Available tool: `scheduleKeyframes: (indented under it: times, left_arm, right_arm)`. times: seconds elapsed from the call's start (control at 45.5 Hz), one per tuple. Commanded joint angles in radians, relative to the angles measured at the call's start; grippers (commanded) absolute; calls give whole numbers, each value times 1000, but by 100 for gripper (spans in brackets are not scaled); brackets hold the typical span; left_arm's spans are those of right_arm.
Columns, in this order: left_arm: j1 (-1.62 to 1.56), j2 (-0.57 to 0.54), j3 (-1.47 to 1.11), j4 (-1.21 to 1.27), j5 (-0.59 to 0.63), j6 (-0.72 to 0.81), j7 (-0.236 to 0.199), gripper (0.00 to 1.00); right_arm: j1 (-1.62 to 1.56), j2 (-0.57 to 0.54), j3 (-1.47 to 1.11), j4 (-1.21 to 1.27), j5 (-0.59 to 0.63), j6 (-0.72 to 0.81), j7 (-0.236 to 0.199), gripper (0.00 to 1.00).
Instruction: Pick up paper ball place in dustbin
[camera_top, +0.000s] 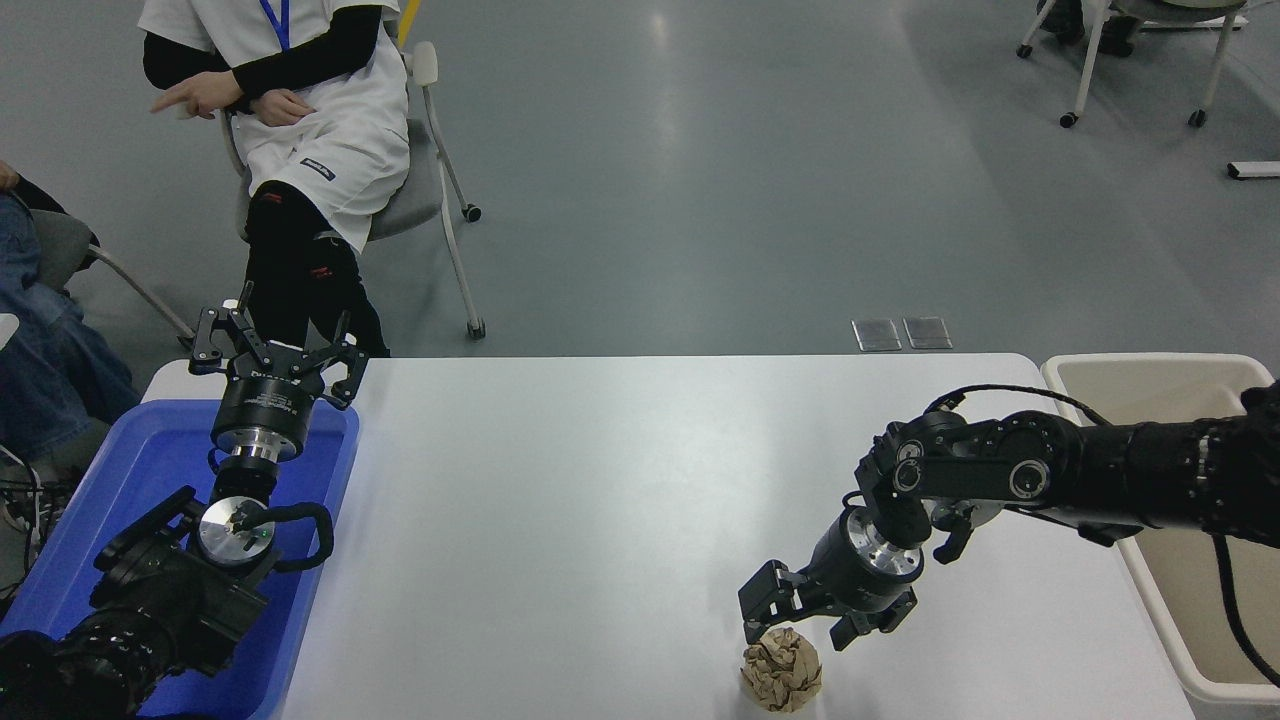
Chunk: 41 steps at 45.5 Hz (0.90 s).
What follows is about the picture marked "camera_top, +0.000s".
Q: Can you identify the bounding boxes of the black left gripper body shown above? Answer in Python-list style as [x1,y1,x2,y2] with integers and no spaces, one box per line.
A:
[212,345,327,442]

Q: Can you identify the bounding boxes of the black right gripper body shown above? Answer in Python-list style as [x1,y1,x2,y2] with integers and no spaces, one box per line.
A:
[805,515,916,613]

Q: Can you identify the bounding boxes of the tan paper ball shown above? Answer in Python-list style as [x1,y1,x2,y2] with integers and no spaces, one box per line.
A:
[740,627,823,714]

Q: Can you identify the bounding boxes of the blue plastic tray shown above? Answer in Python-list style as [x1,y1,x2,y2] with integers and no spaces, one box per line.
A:
[0,398,361,720]

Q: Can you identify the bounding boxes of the person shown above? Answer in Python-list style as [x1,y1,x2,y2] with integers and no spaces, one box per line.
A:
[140,0,411,358]
[0,160,141,461]
[1038,0,1137,57]

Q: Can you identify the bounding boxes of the grey white wheeled chair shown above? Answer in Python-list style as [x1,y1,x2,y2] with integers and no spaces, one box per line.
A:
[175,40,488,341]

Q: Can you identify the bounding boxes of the large pale bin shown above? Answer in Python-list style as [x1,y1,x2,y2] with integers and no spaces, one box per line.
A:
[1040,352,1280,707]

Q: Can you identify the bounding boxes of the black floor cables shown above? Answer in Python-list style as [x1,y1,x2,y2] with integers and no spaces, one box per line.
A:
[0,445,76,591]

